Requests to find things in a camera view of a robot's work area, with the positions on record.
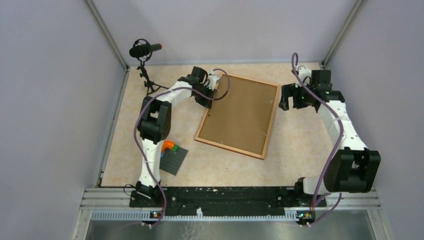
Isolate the aluminium front rail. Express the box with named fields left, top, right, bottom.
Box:
left=79, top=187, right=382, bottom=222

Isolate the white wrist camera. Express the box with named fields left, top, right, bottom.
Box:
left=205, top=74, right=222, bottom=90
left=296, top=65, right=312, bottom=85

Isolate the grey lego baseplate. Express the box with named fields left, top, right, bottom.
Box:
left=159, top=147, right=189, bottom=176

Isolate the black microphone tripod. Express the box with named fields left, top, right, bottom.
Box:
left=137, top=64, right=169, bottom=96

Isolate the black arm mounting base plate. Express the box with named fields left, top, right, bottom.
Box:
left=129, top=186, right=313, bottom=217

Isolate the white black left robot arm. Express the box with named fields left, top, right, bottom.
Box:
left=134, top=66, right=222, bottom=207

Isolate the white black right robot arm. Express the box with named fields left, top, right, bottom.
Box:
left=279, top=65, right=381, bottom=206

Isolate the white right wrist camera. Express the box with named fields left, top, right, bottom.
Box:
left=296, top=65, right=312, bottom=85

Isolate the green lego brick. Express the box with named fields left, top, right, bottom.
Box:
left=171, top=144, right=179, bottom=152

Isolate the orange curved lego piece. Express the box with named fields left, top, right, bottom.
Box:
left=161, top=140, right=176, bottom=153

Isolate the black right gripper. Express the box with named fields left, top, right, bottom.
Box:
left=278, top=80, right=315, bottom=111

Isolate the red wooden photo frame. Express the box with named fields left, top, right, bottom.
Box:
left=194, top=75, right=281, bottom=160

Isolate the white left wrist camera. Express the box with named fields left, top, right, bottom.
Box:
left=205, top=74, right=222, bottom=90

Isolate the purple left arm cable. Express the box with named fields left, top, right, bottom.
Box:
left=133, top=68, right=230, bottom=229

